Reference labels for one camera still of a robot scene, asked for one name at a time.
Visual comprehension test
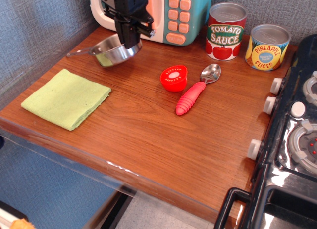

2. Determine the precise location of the white stove knob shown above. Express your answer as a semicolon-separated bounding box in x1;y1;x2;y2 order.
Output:
247;139;262;161
263;96;276;115
270;78;283;95

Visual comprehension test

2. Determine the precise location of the small stainless steel pot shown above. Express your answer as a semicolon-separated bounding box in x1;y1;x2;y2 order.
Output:
66;34;143;68

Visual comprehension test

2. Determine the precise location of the grey stove burner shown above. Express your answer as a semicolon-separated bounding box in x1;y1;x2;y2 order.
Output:
303;71;317;106
287;119;317;175

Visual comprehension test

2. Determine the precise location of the tomato sauce can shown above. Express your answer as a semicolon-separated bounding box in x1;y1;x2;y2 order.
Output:
205;2;247;61

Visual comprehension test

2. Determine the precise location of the teal toy microwave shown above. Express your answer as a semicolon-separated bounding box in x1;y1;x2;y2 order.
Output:
90;0;212;46

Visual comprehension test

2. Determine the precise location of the spoon with pink handle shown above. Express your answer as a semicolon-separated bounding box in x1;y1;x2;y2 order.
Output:
175;64;221;116

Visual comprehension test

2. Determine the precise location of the black oven door handle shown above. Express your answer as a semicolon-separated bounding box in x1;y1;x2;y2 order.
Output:
214;187;251;229

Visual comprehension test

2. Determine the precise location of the black toy stove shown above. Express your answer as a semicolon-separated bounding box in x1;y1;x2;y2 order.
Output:
213;33;317;229

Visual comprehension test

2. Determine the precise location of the pineapple slices can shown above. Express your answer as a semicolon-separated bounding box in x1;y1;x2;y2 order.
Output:
245;24;291;71

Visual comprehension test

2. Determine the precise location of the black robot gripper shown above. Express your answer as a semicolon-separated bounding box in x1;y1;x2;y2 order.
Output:
101;0;155;49

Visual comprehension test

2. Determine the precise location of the green folded cloth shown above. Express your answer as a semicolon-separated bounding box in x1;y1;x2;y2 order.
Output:
21;69;111;131

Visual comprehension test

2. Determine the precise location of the red toy tomato half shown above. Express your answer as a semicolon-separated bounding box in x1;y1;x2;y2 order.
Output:
160;65;188;92

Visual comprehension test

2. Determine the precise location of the white round stove button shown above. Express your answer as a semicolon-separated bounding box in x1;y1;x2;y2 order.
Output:
290;101;306;118

